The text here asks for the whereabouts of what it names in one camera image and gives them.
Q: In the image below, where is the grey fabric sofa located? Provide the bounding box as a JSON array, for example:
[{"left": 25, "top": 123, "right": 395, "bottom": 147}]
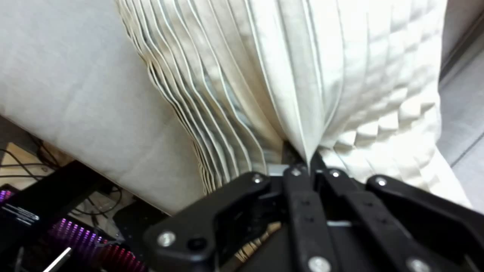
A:
[{"left": 438, "top": 0, "right": 484, "bottom": 209}]

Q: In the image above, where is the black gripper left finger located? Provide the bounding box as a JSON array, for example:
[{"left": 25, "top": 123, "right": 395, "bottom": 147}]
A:
[{"left": 143, "top": 164, "right": 338, "bottom": 272}]

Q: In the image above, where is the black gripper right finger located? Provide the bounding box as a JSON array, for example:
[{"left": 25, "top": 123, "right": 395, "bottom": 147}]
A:
[{"left": 311, "top": 151, "right": 484, "bottom": 272}]

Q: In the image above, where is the white striped pillow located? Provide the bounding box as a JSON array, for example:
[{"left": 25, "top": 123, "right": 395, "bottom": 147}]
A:
[{"left": 117, "top": 0, "right": 474, "bottom": 209}]

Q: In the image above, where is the grey sofa seat cushion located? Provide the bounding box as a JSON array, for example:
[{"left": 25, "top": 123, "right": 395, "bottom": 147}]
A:
[{"left": 0, "top": 0, "right": 209, "bottom": 216}]

